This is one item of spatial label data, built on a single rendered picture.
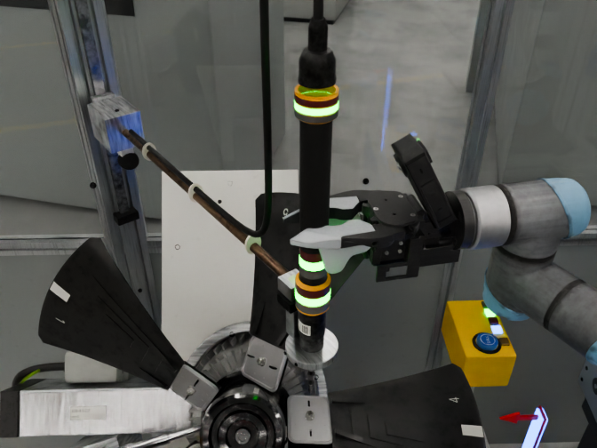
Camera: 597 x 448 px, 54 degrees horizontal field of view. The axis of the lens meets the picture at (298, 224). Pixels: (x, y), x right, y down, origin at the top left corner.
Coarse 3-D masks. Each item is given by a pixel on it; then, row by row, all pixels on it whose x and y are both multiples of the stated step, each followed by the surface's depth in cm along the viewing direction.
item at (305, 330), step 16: (320, 32) 52; (304, 48) 54; (320, 48) 53; (304, 64) 54; (320, 64) 53; (304, 80) 54; (320, 80) 54; (304, 320) 72; (320, 320) 72; (304, 336) 74; (320, 336) 74
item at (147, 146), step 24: (264, 0) 58; (264, 24) 59; (264, 48) 61; (264, 72) 62; (264, 96) 64; (264, 120) 66; (144, 144) 102; (264, 144) 68; (192, 192) 91; (264, 216) 74
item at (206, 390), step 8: (184, 368) 83; (184, 376) 85; (192, 376) 84; (200, 376) 83; (176, 384) 88; (184, 384) 87; (192, 384) 86; (200, 384) 84; (208, 384) 83; (176, 392) 89; (184, 392) 88; (200, 392) 86; (208, 392) 85; (216, 392) 84; (192, 400) 88; (200, 400) 87; (208, 400) 86; (200, 408) 89
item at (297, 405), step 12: (300, 396) 89; (312, 396) 89; (324, 396) 90; (288, 408) 87; (300, 408) 87; (312, 408) 88; (324, 408) 88; (288, 420) 85; (300, 420) 85; (312, 420) 85; (324, 420) 86; (288, 432) 83; (300, 432) 83; (312, 432) 84; (324, 432) 84
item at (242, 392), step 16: (224, 384) 91; (240, 384) 86; (256, 384) 87; (224, 400) 80; (240, 400) 80; (256, 400) 80; (272, 400) 82; (208, 416) 79; (224, 416) 80; (240, 416) 80; (256, 416) 80; (272, 416) 80; (208, 432) 79; (224, 432) 80; (256, 432) 80; (272, 432) 80
